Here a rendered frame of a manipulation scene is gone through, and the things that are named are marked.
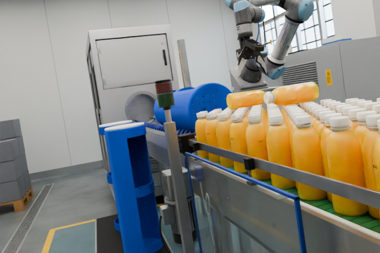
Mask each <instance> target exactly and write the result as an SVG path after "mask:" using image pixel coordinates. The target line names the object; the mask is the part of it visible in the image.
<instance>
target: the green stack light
mask: <svg viewBox="0 0 380 253"><path fill-rule="evenodd" d="M157 101H158V108H161V107H169V106H174V105H175V101H174V94H173V93H165V94H158V95H157Z"/></svg>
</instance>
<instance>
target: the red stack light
mask: <svg viewBox="0 0 380 253"><path fill-rule="evenodd" d="M155 87H156V94H164V93H172V92H173V89H172V82H164V83H159V84H155Z"/></svg>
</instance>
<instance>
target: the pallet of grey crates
mask: <svg viewBox="0 0 380 253"><path fill-rule="evenodd" d="M32 197H33V189H32V186H31V181H30V177H29V170H28V166H27V160H26V155H25V148H24V142H23V136H22V133H21V127H20V120H19V119H12V120H5V121H0V206H3V205H7V204H12V203H13V204H14V210H15V212H20V211H23V210H24V209H25V208H26V206H27V204H28V203H29V202H30V200H31V199H32Z"/></svg>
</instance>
